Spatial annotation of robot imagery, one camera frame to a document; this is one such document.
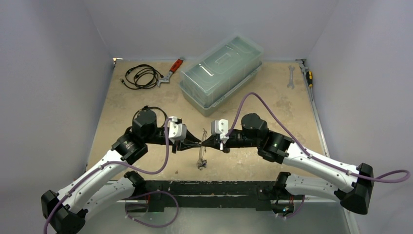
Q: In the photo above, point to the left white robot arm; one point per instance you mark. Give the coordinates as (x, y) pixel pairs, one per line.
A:
(114, 177)

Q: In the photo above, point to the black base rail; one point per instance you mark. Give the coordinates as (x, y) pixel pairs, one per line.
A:
(258, 195)

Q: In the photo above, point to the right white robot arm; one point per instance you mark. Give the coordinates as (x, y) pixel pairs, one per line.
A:
(348, 184)

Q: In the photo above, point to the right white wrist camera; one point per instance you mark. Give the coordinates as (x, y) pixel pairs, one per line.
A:
(220, 128)

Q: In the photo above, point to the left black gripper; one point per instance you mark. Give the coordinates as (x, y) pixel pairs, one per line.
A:
(190, 141)

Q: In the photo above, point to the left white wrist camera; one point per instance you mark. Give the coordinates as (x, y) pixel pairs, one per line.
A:
(177, 130)

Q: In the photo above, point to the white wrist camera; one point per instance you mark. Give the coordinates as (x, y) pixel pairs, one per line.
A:
(177, 130)
(220, 128)

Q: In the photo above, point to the clear plastic storage box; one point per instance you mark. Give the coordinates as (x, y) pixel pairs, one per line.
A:
(219, 72)

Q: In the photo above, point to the red handled adjustable wrench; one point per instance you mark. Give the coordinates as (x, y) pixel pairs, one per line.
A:
(172, 70)

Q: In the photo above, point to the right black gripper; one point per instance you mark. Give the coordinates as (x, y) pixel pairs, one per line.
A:
(222, 143)

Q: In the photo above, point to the silver open-end spanner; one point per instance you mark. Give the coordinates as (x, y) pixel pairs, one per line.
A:
(291, 77)

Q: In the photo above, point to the yellow black screwdriver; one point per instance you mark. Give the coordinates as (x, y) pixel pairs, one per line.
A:
(309, 79)

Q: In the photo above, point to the white oval keyring holder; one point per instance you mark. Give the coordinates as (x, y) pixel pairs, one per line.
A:
(201, 162)

